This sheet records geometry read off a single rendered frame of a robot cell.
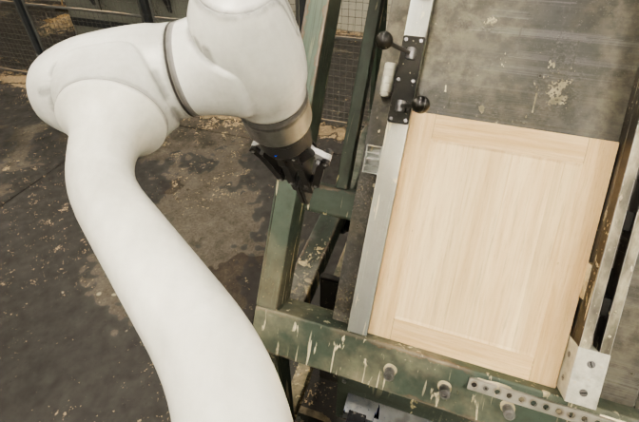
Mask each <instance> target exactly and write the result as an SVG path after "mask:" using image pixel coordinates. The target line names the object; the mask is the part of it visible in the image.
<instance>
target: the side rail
mask: <svg viewBox="0 0 639 422"><path fill-rule="evenodd" d="M340 4H341V0H306V2H305V8H304V14H303V19H302V25H301V31H300V35H301V38H302V41H303V44H304V49H305V54H306V60H307V70H308V75H307V82H306V86H307V90H308V97H309V102H310V106H311V109H312V122H311V124H310V127H311V131H312V140H313V141H314V142H315V143H317V140H318V135H319V130H320V119H321V113H322V109H323V103H324V97H325V91H326V87H327V81H328V75H329V69H330V65H331V59H332V53H333V47H334V43H335V37H336V31H337V25H338V20H339V10H340ZM304 212H305V210H304V203H301V202H300V198H299V196H298V193H297V191H296V190H294V189H293V188H292V186H291V184H289V183H288V181H287V180H284V181H283V182H281V181H279V180H278V179H277V181H276V187H275V193H274V199H273V204H272V211H271V217H270V222H269V228H268V234H267V240H266V245H265V251H264V257H263V263H262V269H261V280H260V286H259V292H258V297H257V305H260V306H262V307H265V308H269V309H272V310H277V309H278V308H279V307H280V306H281V305H282V304H283V303H284V302H285V301H286V300H287V299H289V298H290V294H291V288H292V283H293V277H294V272H295V266H296V261H297V255H298V250H299V244H300V234H301V228H302V223H303V218H304Z"/></svg>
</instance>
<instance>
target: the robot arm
mask: <svg viewBox="0 0 639 422"><path fill-rule="evenodd" d="M307 75H308V70H307V60H306V54H305V49H304V44H303V41H302V38H301V35H300V29H299V26H298V24H297V21H296V18H295V16H294V13H293V11H292V9H291V7H290V4H289V2H288V0H189V1H188V7H187V15H186V17H185V18H183V19H180V20H176V21H172V22H164V23H141V24H132V25H125V26H119V27H114V28H109V29H100V30H96V31H93V32H88V33H85V34H81V35H77V36H74V37H71V38H68V39H67V40H64V41H62V42H60V43H58V44H56V45H54V46H52V47H51V48H49V49H47V50H46V51H44V52H43V53H42V54H41V55H39V56H38V57H37V58H36V59H35V60H34V62H33V63H32V64H31V66H30V67H29V71H28V74H27V80H26V88H27V94H28V97H29V102H30V104H31V106H32V108H33V110H34V111H35V113H36V114H37V115H38V117H39V118H40V119H41V120H43V121H44V122H45V123H47V124H48V125H50V126H52V127H54V128H55V129H57V130H59V131H61V132H64V133H66V134H67V135H68V146H67V153H66V163H65V176H66V186H67V192H68V198H69V201H70V204H71V207H72V209H73V212H74V214H75V217H76V219H77V221H78V222H79V224H80V226H81V228H82V230H83V232H84V234H85V236H86V238H87V240H88V242H89V244H90V246H91V248H92V250H93V252H94V253H95V255H96V257H97V259H98V260H99V262H100V264H101V265H102V267H103V269H104V271H105V273H106V276H107V277H108V279H109V281H110V283H111V285H112V287H113V289H114V290H115V292H116V294H117V296H118V298H119V300H120V301H121V302H122V304H123V306H124V308H125V310H126V313H127V314H128V316H129V318H130V320H131V322H132V324H133V326H134V327H135V329H136V331H137V333H138V335H139V337H140V339H141V340H142V342H143V343H144V345H145V348H146V350H147V352H148V354H149V356H150V358H151V360H152V362H153V364H154V366H155V369H156V371H157V374H158V376H159V378H160V380H161V383H162V385H163V388H164V392H165V397H166V400H167V405H168V408H169V413H170V418H171V422H294V421H293V417H292V414H291V411H290V408H289V404H288V401H287V398H286V395H285V392H284V389H283V387H282V384H281V381H280V378H279V376H278V373H277V371H276V369H275V367H274V364H273V362H272V360H271V358H270V356H269V353H268V352H267V351H266V349H265V347H264V345H263V343H262V341H261V339H260V337H259V335H258V334H257V332H256V330H255V329H254V327H253V325H252V324H251V322H250V321H249V319H248V318H247V316H246V315H245V314H244V312H243V311H242V309H241V308H240V306H239V305H238V304H237V302H236V301H235V300H234V298H233V297H231V296H230V294H229V293H228V292H227V291H226V289H225V288H224V287H223V286H222V284H221V283H220V282H219V281H218V280H217V278H216V277H215V276H214V275H213V274H212V273H211V271H210V270H209V269H208V268H207V267H206V265H205V264H204V263H203V262H202V260H201V259H200V258H199V257H198V256H197V254H196V253H195V252H194V251H193V250H192V249H191V247H190V246H189V245H188V244H187V243H186V241H185V240H184V239H183V238H182V236H181V235H180V234H179V233H178V232H177V230H176V229H175V228H174V227H173V226H172V225H171V223H170V222H169V221H168V220H167V219H166V217H165V216H164V215H163V214H162V212H161V211H160V210H159V209H158V208H157V206H156V205H155V204H154V203H153V202H152V200H151V199H150V198H149V197H148V196H147V194H146V193H145V192H144V190H143V189H142V188H141V186H140V185H139V184H138V182H137V180H136V177H135V164H136V162H137V159H138V158H139V157H143V156H146V155H148V154H151V153H153V152H154V151H156V150H157V149H158V148H160V147H161V145H162V144H163V143H164V141H165V138H166V137H167V136H168V135H169V134H170V133H171V132H172V131H173V130H175V129H176V128H177V127H179V125H180V120H183V119H187V118H192V117H197V116H206V115H223V116H232V117H239V118H241V120H242V122H243V124H244V126H245V128H246V130H247V132H248V134H249V135H250V137H251V138H252V139H253V143H252V144H251V147H250V149H249V151H250V152H252V153H253V154H254V155H256V156H257V157H258V158H260V160H261V161H262V162H263V163H264V164H265V165H266V167H267V168H268V169H269V170H270V171H271V172H272V173H273V175H274V176H275V177H276V178H277V179H278V180H279V181H281V182H283V181H284V180H287V181H288V183H289V184H291V186H292V188H293V189H294V190H296V191H297V193H298V196H299V198H300V202H301V203H305V204H309V202H310V200H311V197H312V194H313V191H314V188H319V187H320V182H321V179H322V176H323V172H324V169H325V168H327V167H328V166H329V164H330V162H331V159H332V155H333V150H331V149H325V150H324V151H322V150H319V149H318V146H317V144H316V143H315V142H314V141H313V140H312V131H311V127H310V124H311V122H312V109H311V106H310V102H309V97H308V90H307V86H306V82H307ZM313 157H315V158H316V159H315V160H316V165H317V167H316V171H315V175H313V172H312V168H311V165H310V163H309V160H310V159H311V158H313ZM298 174H299V175H298Z"/></svg>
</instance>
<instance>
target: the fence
mask: <svg viewBox="0 0 639 422"><path fill-rule="evenodd" d="M434 2H435V0H411V3H410V8H409V12H408V17H407V23H406V28H405V32H404V35H411V36H420V37H425V43H424V48H423V52H422V57H421V62H420V67H419V72H418V76H417V82H416V89H417V84H418V79H419V74H420V70H421V65H422V60H423V55H424V50H425V46H426V41H427V36H428V31H429V26H430V22H431V16H432V11H433V6H434ZM415 97H416V91H415V96H414V98H415ZM409 123H410V120H409ZM408 128H409V124H407V125H403V124H397V123H391V122H388V121H387V125H386V131H385V136H384V141H383V146H382V150H381V156H380V161H379V166H378V174H377V179H376V185H375V190H374V195H373V199H372V204H371V210H370V215H369V220H368V224H367V229H366V234H365V240H364V244H363V249H362V254H361V259H360V265H359V269H358V278H357V283H356V288H355V293H354V298H353V303H352V308H351V313H350V318H349V323H348V328H347V331H350V332H353V333H356V334H360V335H363V336H367V333H368V329H369V324H370V319H371V314H372V310H373V305H374V300H375V295H376V290H377V286H378V277H379V272H380V267H381V263H382V258H383V253H384V248H385V243H386V239H387V234H388V229H389V224H390V219H391V215H392V209H393V204H394V199H395V194H396V190H397V181H398V176H399V171H400V167H401V162H402V157H403V152H404V147H405V143H406V138H407V133H408Z"/></svg>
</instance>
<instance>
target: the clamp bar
mask: <svg viewBox="0 0 639 422"><path fill-rule="evenodd" d="M618 143H620V144H619V146H618V150H617V154H616V158H615V162H614V166H613V169H612V172H611V176H610V183H609V187H608V190H607V194H606V197H605V201H604V205H603V209H602V212H601V216H600V220H599V223H598V227H597V231H596V234H595V238H594V242H593V246H592V249H591V255H590V259H589V261H590V262H591V263H592V267H591V273H590V277H589V281H588V285H587V288H586V292H585V295H584V299H582V298H581V297H579V299H578V303H577V307H576V311H575V315H574V319H573V322H572V326H571V332H570V336H569V340H568V343H567V347H566V351H565V354H564V358H563V362H562V365H561V369H560V373H559V376H558V380H557V384H556V387H557V388H558V390H559V392H560V393H561V395H562V397H563V399H564V400H565V401H567V402H570V403H573V404H576V405H579V406H583V407H586V408H589V409H592V410H596V408H597V404H598V400H599V397H600V393H601V390H602V387H603V383H604V380H605V376H606V372H607V369H608V366H609V362H610V353H611V349H612V345H613V342H614V339H615V336H616V332H617V328H618V325H619V321H620V317H621V315H622V311H623V307H624V304H625V300H626V296H627V293H628V289H629V284H630V280H631V277H632V273H633V269H634V266H635V262H636V259H637V256H638V252H639V65H638V68H637V72H636V75H635V79H634V83H633V87H632V91H631V94H630V97H629V104H628V108H627V112H626V116H625V119H624V122H623V126H622V130H621V134H620V138H619V142H618Z"/></svg>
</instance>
